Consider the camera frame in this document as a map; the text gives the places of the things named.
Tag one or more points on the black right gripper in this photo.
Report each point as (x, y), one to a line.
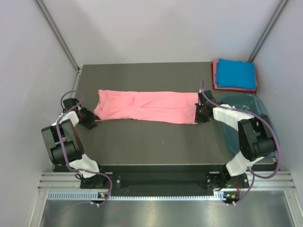
(199, 119)

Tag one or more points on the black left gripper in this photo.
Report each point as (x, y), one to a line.
(90, 124)

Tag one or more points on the pink t-shirt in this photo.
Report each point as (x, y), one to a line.
(164, 106)

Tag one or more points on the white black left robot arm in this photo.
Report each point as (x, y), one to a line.
(61, 137)

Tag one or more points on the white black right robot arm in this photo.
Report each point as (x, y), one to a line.
(255, 134)

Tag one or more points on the folded blue t-shirt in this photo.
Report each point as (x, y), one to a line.
(235, 74)

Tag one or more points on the teal transparent plastic bin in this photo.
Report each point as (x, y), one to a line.
(241, 101)

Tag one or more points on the folded dark red t-shirt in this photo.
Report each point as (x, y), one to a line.
(236, 91)

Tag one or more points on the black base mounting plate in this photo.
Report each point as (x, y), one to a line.
(201, 175)

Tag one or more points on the grey slotted cable duct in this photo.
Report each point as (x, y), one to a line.
(101, 196)

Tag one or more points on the aluminium frame rail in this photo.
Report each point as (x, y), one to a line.
(282, 181)

